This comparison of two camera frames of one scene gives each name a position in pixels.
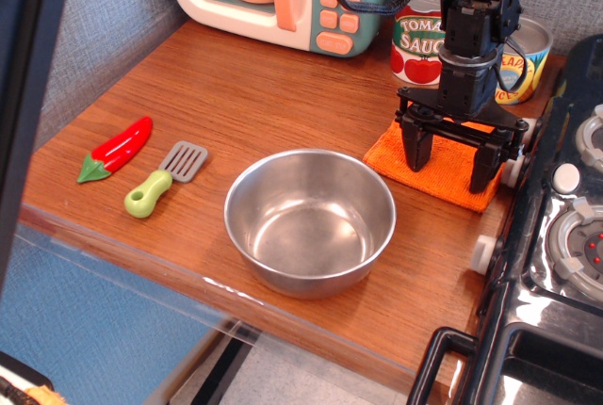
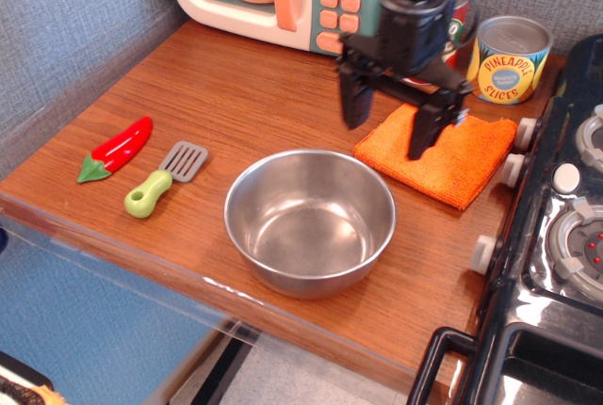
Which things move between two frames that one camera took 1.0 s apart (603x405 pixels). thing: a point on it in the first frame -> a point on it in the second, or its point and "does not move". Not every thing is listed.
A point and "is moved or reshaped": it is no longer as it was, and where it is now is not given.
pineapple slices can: [536, 40] does not move
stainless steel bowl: [309, 223] does not move
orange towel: [448, 174] is moved or reshaped
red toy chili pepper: [115, 151] does not move
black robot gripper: [465, 105] -> [415, 30]
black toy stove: [539, 331] does not move
